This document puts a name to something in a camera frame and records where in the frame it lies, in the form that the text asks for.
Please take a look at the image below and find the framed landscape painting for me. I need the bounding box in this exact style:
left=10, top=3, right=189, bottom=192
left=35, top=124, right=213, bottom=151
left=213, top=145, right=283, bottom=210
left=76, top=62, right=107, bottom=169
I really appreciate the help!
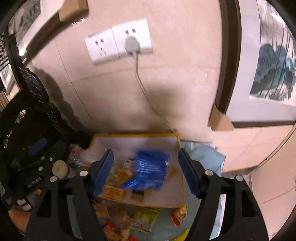
left=8, top=0, right=67, bottom=65

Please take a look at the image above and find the person's left hand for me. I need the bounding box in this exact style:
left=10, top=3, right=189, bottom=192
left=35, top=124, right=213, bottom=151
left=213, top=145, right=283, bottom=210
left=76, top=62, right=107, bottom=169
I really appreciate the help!
left=9, top=207, right=31, bottom=232

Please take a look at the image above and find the blue snack packet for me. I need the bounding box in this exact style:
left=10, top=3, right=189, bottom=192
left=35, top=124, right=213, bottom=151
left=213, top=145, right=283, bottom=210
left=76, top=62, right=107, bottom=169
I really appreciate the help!
left=121, top=150, right=170, bottom=190

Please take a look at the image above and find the cardboard corner protector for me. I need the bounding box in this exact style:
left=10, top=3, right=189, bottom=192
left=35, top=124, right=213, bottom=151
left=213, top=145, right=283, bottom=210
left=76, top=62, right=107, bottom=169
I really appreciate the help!
left=58, top=0, right=89, bottom=23
left=209, top=103, right=234, bottom=132

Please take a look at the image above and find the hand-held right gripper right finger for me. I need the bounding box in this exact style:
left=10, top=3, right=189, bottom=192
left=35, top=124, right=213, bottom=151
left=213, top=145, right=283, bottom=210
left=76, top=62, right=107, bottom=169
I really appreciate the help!
left=178, top=148, right=270, bottom=241

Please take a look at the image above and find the teal printed tablecloth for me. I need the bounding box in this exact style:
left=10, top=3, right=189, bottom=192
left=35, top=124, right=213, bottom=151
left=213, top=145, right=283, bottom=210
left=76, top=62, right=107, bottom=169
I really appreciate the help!
left=67, top=140, right=227, bottom=241

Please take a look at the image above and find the grey plug with cable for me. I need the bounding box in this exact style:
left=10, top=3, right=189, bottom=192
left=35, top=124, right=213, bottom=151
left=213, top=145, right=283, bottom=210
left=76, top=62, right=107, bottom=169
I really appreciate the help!
left=124, top=36, right=177, bottom=135

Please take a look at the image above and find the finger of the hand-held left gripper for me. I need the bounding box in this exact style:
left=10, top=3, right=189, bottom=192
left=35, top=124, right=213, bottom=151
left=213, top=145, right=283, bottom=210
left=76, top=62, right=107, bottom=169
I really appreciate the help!
left=26, top=138, right=48, bottom=157
left=11, top=155, right=56, bottom=172

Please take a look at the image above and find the white lidded cup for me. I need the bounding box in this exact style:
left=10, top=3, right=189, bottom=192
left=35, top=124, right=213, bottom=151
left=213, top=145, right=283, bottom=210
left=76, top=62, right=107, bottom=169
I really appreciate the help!
left=52, top=160, right=71, bottom=180

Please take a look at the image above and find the framed lotus painting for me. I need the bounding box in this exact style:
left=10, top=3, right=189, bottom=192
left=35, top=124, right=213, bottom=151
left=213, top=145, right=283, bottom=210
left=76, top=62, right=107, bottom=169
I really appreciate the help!
left=214, top=0, right=296, bottom=129

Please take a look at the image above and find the cream cabinet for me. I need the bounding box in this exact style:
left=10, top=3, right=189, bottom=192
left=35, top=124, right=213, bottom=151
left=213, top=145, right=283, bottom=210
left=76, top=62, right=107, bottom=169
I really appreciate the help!
left=222, top=126, right=296, bottom=241

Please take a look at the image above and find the pile of mixed snack packets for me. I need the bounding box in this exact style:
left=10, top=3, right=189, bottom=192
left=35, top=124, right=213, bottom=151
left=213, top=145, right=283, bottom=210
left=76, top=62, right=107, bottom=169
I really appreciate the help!
left=94, top=159, right=190, bottom=241

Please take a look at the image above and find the yellow cardboard box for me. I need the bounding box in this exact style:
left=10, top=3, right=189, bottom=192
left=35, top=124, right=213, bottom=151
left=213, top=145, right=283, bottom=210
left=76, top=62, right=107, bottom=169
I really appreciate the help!
left=89, top=133, right=185, bottom=208

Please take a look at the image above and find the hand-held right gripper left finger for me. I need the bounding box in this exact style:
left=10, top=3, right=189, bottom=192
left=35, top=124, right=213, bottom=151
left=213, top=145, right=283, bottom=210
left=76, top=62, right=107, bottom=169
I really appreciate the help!
left=23, top=148, right=115, bottom=241

